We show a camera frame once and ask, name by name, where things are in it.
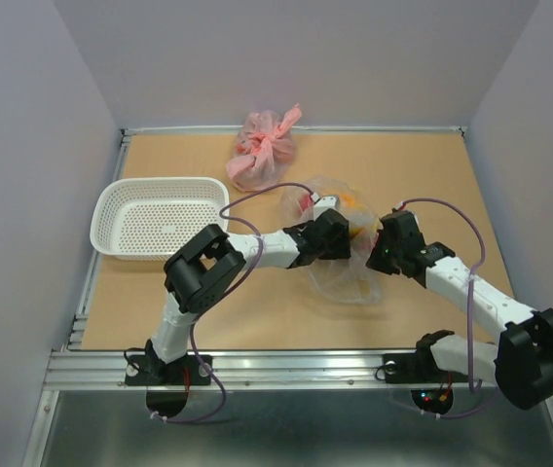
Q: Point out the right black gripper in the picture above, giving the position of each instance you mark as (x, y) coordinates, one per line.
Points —
(375, 261)

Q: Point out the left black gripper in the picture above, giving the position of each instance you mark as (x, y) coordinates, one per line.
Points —
(340, 250)

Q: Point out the clear plastic fruit bag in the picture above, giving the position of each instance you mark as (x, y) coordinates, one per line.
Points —
(342, 281)

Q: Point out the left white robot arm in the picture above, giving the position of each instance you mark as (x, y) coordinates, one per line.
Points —
(200, 273)

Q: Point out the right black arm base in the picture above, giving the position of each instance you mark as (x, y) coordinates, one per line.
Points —
(431, 389)

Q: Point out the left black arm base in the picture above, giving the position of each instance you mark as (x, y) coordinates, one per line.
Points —
(167, 387)

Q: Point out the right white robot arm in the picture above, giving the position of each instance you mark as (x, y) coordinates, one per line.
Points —
(519, 361)

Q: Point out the yellow fruit in bag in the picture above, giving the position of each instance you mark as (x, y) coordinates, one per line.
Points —
(360, 214)

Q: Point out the red fruit in bag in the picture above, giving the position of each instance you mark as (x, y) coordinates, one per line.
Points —
(304, 202)

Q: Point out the pink knotted plastic bag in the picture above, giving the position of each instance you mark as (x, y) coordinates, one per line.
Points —
(264, 149)

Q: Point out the white perforated plastic basket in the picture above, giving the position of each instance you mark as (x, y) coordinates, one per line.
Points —
(149, 219)

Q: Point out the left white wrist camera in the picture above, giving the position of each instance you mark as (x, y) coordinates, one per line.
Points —
(321, 204)

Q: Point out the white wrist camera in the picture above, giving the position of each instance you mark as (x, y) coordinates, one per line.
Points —
(402, 206)
(321, 204)

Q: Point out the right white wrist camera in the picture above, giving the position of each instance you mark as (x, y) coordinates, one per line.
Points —
(402, 206)

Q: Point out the aluminium front rail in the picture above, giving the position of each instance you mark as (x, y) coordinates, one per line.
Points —
(237, 370)

